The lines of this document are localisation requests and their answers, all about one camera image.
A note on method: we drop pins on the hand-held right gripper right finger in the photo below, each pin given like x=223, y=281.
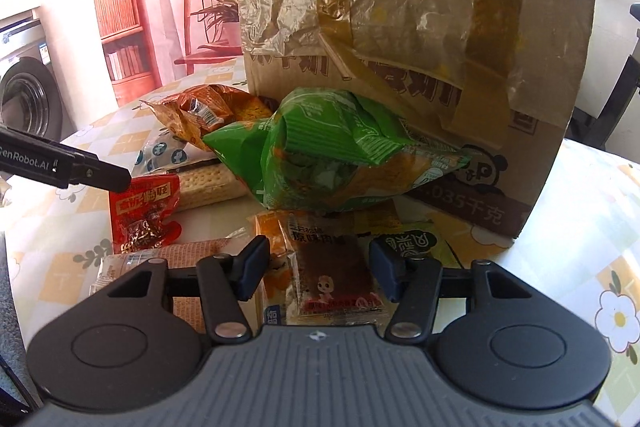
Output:
x=382, y=269

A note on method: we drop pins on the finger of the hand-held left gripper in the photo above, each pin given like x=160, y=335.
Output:
x=100, y=174

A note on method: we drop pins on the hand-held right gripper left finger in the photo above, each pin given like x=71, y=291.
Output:
x=252, y=269

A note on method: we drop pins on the red snack packet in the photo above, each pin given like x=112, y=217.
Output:
x=145, y=207

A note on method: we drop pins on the orange jerky packet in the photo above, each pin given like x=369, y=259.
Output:
x=325, y=267

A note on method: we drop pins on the orange snack bag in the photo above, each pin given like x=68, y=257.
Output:
x=200, y=107

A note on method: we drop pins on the green snack bag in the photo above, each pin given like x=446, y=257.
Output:
x=325, y=142

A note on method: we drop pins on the brown cardboard box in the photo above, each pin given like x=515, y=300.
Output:
x=500, y=167

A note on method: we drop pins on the yellow-green snack packet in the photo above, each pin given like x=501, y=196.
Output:
x=425, y=237

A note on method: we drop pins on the white washing machine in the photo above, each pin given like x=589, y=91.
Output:
x=25, y=92

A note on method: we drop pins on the clear cracker packet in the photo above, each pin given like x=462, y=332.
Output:
x=205, y=182

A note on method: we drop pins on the floral checked tablecloth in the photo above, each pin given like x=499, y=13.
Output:
x=575, y=217

